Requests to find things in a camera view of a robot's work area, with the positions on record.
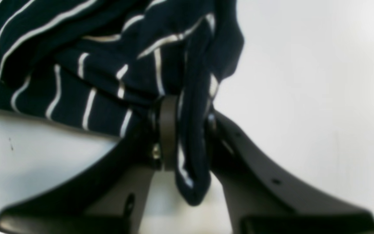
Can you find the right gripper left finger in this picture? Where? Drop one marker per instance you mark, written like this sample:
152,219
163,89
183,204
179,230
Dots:
110,196

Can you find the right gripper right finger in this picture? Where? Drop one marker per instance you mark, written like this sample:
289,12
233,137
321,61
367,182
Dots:
264,198

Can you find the navy white-striped T-shirt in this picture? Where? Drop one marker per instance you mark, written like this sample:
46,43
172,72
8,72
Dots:
99,65

